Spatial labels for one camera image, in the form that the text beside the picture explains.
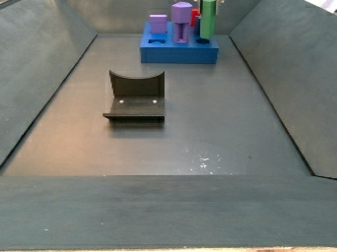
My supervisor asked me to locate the green hexagon block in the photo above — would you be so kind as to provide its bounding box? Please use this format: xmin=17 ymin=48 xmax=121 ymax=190
xmin=200 ymin=0 xmax=215 ymax=39

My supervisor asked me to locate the black curved holder stand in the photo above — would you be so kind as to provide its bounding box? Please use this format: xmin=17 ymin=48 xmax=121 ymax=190
xmin=102 ymin=72 xmax=164 ymax=120

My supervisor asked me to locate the blue shape sorter base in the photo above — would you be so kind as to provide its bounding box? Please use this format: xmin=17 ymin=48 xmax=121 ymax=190
xmin=139 ymin=22 xmax=217 ymax=64

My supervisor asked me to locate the dark blue star block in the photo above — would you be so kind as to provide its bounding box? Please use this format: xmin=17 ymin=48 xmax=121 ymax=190
xmin=193 ymin=16 xmax=201 ymax=36

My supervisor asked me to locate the purple rectangular block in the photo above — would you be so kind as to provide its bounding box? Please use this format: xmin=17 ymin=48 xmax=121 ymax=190
xmin=149 ymin=14 xmax=167 ymax=33

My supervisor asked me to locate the red rounded block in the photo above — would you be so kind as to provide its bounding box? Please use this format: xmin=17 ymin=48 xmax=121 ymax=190
xmin=191 ymin=8 xmax=200 ymax=27

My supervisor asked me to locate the tall purple pentagon block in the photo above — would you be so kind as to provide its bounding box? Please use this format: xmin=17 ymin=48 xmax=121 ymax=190
xmin=171 ymin=2 xmax=192 ymax=43

